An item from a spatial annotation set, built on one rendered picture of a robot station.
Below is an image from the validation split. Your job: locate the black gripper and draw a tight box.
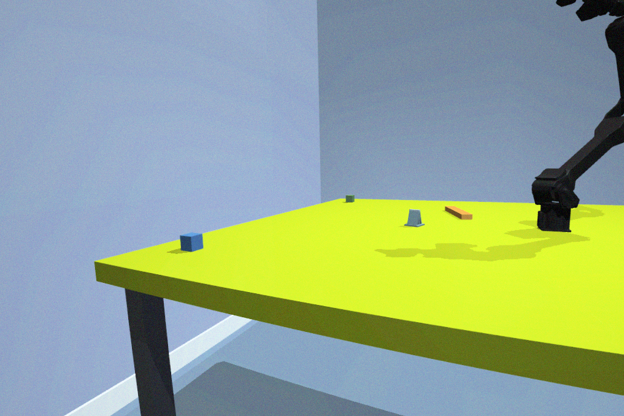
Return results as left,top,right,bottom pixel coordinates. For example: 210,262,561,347
556,0,603,9

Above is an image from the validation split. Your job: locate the orange bar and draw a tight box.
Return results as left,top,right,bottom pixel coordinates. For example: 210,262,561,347
444,206,473,220

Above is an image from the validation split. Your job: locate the blue cube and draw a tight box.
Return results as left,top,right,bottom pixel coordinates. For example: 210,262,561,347
180,233,204,252

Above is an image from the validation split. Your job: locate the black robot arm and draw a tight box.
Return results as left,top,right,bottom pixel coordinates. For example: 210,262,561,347
531,0,624,232

